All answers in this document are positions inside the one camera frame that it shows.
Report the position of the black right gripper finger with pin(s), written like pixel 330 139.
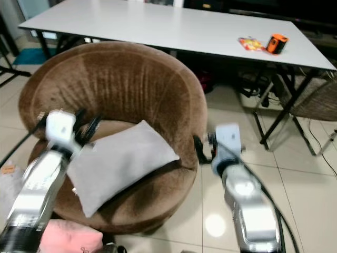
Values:
pixel 200 150

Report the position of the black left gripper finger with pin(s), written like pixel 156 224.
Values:
pixel 80 113
pixel 92 126

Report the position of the pink pillow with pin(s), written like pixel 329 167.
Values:
pixel 71 240

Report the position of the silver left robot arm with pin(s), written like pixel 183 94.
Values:
pixel 31 200

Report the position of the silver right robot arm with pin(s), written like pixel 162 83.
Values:
pixel 250 211

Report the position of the plain grey pillow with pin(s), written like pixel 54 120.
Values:
pixel 121 163

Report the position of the brown round velvet sofa chair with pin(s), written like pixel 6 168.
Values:
pixel 121 79

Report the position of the blue floor mat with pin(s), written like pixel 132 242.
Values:
pixel 29 57

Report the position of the grey pillow with orange tag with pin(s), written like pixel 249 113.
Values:
pixel 10 195

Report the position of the black metal rack stand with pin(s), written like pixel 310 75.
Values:
pixel 13 74

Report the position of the colourful snack packet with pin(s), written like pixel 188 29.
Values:
pixel 251 44

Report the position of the wicker chair with metal legs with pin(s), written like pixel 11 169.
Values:
pixel 310 97

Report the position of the white table with black legs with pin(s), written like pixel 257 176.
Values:
pixel 163 26

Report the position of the orange and black tape measure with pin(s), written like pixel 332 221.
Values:
pixel 277 44

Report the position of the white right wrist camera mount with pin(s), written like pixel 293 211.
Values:
pixel 226 145

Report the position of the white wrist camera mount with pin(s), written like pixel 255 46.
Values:
pixel 60 129
pixel 226 145

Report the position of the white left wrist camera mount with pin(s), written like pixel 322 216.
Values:
pixel 60 129

